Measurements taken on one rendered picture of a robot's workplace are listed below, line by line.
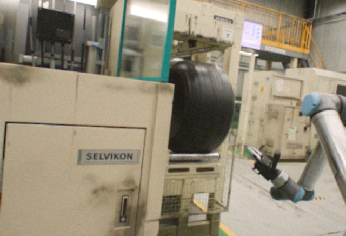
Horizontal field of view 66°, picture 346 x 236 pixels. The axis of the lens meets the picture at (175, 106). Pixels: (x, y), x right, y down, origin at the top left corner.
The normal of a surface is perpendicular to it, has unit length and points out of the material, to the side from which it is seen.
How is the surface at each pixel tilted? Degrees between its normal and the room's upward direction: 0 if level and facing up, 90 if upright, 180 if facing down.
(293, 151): 90
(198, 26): 90
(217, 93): 70
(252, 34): 90
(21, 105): 90
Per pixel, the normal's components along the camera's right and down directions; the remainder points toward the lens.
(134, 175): 0.42, 0.09
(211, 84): 0.42, -0.41
